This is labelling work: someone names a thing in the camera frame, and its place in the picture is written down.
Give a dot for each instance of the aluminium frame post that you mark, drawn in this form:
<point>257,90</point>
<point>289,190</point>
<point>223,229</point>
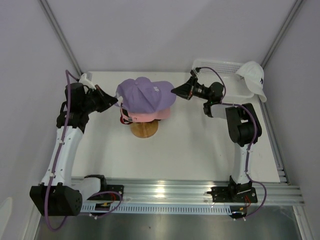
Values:
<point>283,30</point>
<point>58,31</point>

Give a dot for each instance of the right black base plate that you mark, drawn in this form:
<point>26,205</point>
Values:
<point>224,194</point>

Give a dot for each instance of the right aluminium frame post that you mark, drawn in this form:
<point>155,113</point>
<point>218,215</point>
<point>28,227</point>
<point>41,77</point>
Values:
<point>283,30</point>

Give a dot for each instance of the white baseball cap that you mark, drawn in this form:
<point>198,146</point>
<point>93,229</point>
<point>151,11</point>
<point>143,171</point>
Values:
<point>253,75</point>

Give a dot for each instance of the wooden hat stand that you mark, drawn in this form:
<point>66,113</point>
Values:
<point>144,129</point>

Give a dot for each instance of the red LA baseball cap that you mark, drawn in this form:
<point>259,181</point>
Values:
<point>124,113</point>

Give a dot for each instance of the aluminium mounting rail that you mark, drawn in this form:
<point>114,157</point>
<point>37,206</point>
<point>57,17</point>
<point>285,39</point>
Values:
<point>194,192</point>

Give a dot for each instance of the left aluminium frame post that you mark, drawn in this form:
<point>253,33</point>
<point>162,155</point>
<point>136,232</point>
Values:
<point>58,31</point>

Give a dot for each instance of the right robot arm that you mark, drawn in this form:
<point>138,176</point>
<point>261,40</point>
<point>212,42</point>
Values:
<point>244,129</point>

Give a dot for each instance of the white perforated plastic basket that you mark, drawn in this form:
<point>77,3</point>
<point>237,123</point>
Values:
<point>236,88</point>

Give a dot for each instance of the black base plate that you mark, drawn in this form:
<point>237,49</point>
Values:
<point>111,192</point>
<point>224,194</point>

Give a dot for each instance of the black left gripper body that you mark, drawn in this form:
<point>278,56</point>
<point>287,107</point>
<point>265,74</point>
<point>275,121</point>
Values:
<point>97,103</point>

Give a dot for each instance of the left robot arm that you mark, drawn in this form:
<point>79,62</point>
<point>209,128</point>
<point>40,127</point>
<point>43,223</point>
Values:
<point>55,196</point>

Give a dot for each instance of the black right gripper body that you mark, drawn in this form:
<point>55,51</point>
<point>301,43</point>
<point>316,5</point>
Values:
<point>198,90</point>

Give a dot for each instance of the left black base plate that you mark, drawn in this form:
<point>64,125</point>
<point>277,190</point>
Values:
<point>111,192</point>

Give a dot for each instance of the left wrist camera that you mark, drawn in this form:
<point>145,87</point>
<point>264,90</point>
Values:
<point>86,80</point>

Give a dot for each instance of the white slotted cable duct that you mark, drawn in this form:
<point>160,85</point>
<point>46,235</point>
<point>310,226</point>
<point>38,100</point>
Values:
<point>135,208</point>

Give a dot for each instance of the pink baseball cap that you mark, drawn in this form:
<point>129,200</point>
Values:
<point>145,117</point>

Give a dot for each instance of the lavender LA baseball cap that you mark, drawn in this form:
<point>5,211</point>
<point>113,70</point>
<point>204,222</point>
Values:
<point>144,96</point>

